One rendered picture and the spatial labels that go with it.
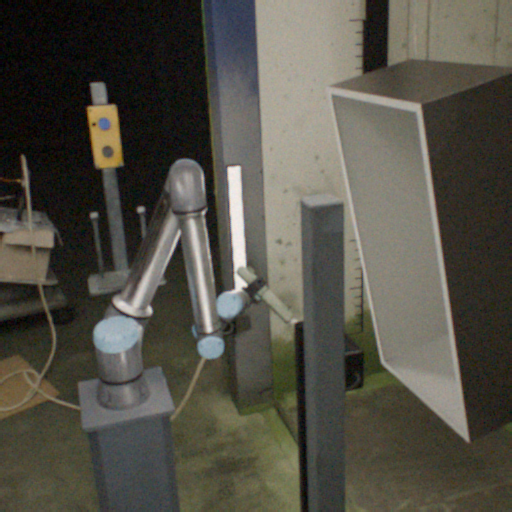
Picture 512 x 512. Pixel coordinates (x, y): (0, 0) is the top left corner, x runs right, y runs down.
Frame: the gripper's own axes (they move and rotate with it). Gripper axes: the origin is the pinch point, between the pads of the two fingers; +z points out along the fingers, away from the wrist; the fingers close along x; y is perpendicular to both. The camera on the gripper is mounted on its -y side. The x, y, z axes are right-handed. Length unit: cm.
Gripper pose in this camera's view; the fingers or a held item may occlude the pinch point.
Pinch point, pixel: (255, 293)
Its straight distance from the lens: 274.4
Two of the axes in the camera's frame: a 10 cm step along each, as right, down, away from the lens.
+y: -6.6, 7.3, 1.7
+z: 2.4, -0.1, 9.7
